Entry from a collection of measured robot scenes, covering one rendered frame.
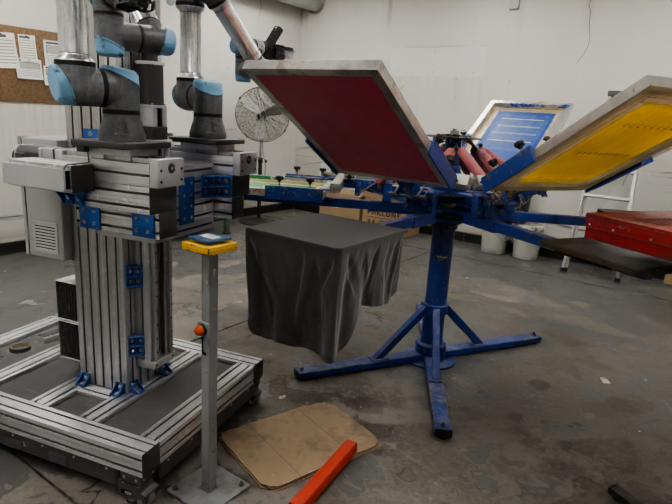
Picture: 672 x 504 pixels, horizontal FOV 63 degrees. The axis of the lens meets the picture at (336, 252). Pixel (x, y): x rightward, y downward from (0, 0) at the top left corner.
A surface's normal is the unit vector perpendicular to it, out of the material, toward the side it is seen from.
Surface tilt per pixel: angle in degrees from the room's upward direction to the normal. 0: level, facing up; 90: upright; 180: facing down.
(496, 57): 90
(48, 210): 90
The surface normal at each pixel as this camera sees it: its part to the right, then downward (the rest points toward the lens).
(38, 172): -0.37, 0.21
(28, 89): 0.81, 0.19
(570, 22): -0.58, 0.17
